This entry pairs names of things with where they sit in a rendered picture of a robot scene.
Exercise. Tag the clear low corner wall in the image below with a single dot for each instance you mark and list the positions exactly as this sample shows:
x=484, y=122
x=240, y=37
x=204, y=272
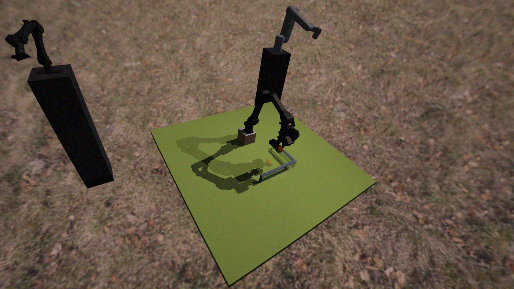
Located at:
x=287, y=159

